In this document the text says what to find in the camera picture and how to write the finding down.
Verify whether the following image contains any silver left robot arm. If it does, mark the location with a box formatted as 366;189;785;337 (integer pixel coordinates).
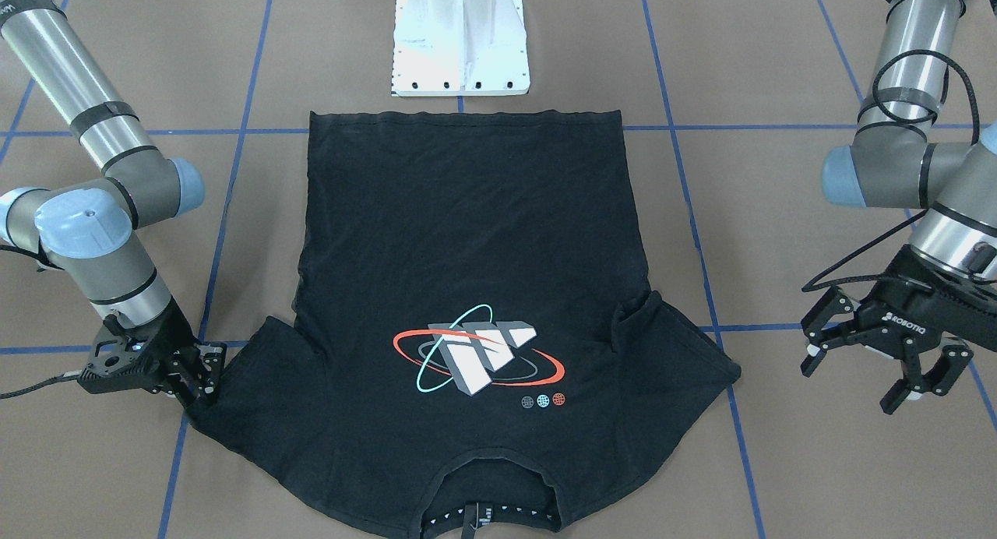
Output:
800;0;996;414

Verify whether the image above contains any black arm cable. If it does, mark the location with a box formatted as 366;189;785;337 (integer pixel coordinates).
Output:
801;50;981;294
0;372;83;400

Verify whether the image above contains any blue tape line lengthwise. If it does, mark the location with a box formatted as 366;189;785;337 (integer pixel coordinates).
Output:
157;0;273;538

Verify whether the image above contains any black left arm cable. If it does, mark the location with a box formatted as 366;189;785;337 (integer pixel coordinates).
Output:
801;50;981;294

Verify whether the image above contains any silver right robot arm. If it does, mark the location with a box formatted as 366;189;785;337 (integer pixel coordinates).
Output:
1;0;227;408

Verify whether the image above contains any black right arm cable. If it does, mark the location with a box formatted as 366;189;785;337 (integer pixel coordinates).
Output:
0;372;83;400

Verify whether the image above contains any black graphic t-shirt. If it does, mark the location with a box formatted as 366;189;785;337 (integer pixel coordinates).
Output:
188;111;741;538

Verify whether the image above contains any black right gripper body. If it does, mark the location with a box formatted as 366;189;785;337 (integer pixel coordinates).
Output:
78;300;200;394

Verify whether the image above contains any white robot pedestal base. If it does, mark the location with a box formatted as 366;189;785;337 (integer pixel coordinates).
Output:
391;0;531;97

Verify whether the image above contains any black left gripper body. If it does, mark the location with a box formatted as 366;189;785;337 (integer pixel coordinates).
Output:
852;245;996;364

